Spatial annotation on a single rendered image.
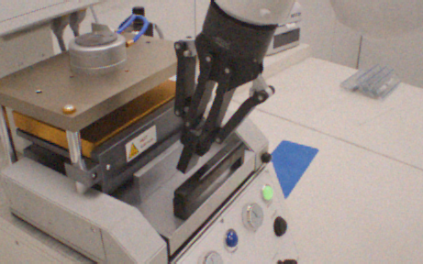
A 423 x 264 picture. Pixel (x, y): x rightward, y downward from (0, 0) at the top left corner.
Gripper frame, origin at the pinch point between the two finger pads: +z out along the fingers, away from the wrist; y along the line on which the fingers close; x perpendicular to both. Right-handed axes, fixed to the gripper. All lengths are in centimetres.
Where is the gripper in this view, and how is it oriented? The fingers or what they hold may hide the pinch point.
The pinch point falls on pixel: (193, 148)
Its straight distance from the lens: 58.8
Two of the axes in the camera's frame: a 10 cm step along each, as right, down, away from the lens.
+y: 8.0, 5.4, -2.6
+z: -2.9, 7.3, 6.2
